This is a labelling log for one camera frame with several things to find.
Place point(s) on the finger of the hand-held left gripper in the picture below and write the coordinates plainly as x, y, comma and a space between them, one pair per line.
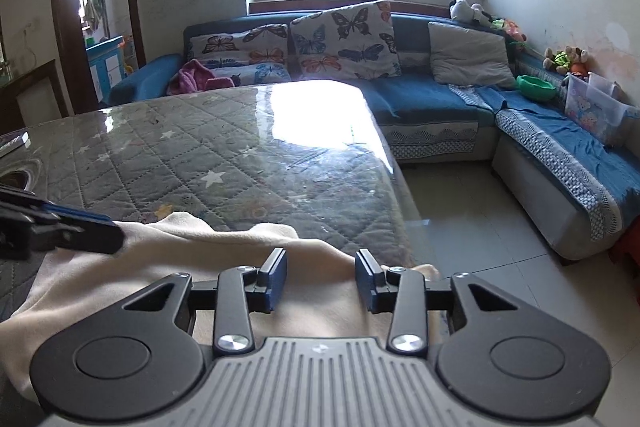
95, 237
80, 213

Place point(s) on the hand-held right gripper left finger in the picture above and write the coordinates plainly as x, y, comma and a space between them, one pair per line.
280, 282

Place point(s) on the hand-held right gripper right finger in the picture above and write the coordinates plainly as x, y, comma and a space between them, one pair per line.
362, 282

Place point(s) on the beige cloth garment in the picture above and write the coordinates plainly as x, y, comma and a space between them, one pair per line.
150, 277

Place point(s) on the round black induction cooktop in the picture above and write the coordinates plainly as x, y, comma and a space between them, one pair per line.
20, 174

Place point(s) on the grey remote control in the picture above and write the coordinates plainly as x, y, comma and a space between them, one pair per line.
12, 144

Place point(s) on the dark wooden console table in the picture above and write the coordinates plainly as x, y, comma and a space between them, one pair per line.
35, 97

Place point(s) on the blue and white cabinet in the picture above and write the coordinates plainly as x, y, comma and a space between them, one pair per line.
102, 67

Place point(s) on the pink crumpled cloth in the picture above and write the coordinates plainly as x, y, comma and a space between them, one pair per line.
197, 79

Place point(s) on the blue corner sofa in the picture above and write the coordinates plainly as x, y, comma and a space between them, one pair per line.
415, 102

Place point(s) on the long butterfly print cushion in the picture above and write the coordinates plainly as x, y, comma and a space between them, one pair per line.
235, 47

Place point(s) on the grey patterned sofa cover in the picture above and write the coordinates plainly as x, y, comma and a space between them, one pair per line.
565, 157

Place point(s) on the square butterfly print cushion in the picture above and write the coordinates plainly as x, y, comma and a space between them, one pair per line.
345, 42

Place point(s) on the beige cushion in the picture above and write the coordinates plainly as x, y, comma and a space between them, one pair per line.
470, 57

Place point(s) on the green bowl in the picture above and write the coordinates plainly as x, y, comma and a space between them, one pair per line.
536, 88

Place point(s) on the red stool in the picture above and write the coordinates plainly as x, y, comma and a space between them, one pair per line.
627, 249

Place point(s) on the clear plastic storage box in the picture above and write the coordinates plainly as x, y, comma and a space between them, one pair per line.
597, 112

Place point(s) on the colourful plush toy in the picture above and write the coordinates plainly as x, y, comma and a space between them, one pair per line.
510, 32

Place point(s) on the panda plush toy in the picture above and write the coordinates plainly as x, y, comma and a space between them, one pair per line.
467, 11

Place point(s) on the brown and green plush toys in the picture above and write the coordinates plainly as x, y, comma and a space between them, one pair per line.
567, 61

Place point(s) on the dark wooden door frame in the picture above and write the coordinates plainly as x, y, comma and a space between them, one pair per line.
65, 7

